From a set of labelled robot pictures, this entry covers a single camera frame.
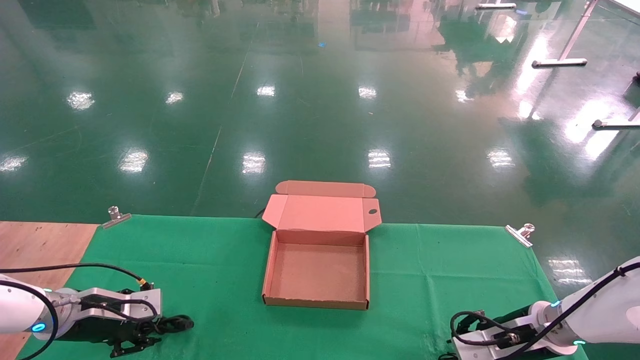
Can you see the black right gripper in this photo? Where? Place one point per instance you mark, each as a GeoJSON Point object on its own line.
{"type": "Point", "coordinates": [515, 317]}

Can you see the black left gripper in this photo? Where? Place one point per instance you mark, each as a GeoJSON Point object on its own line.
{"type": "Point", "coordinates": [95, 330]}

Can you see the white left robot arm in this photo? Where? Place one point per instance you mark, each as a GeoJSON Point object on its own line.
{"type": "Point", "coordinates": [20, 310]}

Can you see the open brown cardboard box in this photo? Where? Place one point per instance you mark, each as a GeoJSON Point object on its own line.
{"type": "Point", "coordinates": [320, 270]}

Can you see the silver binder clip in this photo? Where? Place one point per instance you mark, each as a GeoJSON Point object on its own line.
{"type": "Point", "coordinates": [520, 234]}
{"type": "Point", "coordinates": [116, 217]}

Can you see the green table cloth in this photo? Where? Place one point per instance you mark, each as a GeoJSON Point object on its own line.
{"type": "Point", "coordinates": [225, 280]}

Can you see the grey table foot with caster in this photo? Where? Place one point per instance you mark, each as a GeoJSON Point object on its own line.
{"type": "Point", "coordinates": [612, 124]}

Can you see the white table leg with foot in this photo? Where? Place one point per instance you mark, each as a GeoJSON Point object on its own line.
{"type": "Point", "coordinates": [560, 62]}

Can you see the white floor foot bar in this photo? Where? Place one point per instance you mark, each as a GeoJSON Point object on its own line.
{"type": "Point", "coordinates": [495, 6]}

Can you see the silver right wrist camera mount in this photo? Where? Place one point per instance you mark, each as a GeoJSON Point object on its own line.
{"type": "Point", "coordinates": [490, 345]}

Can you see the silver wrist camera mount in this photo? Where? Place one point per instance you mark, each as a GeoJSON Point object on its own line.
{"type": "Point", "coordinates": [490, 345]}
{"type": "Point", "coordinates": [120, 302]}

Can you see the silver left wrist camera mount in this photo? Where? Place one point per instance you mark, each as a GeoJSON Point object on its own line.
{"type": "Point", "coordinates": [120, 302]}

